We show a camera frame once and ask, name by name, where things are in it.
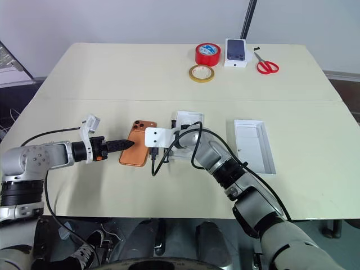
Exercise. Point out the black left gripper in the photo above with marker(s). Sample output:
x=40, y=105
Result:
x=98, y=147

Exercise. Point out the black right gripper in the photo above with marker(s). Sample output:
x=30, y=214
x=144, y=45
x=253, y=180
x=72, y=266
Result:
x=173, y=125

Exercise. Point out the orange smartphone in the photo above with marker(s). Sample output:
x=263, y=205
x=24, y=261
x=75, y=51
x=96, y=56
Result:
x=135, y=154

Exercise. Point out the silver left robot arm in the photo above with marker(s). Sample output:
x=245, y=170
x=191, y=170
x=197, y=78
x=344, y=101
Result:
x=33, y=161

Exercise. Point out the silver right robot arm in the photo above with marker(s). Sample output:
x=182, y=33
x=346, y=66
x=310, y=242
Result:
x=247, y=194

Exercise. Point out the white phone box base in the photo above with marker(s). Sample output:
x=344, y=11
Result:
x=191, y=116

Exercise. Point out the white phone box lid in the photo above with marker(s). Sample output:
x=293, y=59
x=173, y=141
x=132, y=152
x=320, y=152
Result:
x=254, y=146

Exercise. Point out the white box with phone picture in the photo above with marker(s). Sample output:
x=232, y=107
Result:
x=235, y=52

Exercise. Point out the yellow tape roll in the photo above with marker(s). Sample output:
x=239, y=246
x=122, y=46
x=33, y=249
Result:
x=201, y=73

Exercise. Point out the red tape roll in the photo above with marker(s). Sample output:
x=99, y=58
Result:
x=207, y=54

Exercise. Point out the black and white sneaker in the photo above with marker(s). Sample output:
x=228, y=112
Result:
x=84, y=250

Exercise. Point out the black metal pole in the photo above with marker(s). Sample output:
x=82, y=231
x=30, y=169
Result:
x=249, y=18

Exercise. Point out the grey laptop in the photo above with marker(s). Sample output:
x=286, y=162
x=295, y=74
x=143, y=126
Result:
x=12, y=67

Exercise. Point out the silver robot torso shell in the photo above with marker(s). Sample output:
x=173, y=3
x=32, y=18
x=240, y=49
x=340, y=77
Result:
x=14, y=257

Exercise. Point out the black table leg foot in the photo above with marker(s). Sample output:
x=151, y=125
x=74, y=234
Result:
x=332, y=228

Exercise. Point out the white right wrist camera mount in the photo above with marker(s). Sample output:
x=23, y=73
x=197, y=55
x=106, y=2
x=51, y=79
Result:
x=159, y=137

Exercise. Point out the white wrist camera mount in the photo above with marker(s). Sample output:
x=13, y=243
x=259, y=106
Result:
x=159, y=137
x=87, y=132

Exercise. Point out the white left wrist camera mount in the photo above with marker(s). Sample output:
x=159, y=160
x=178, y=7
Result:
x=87, y=132

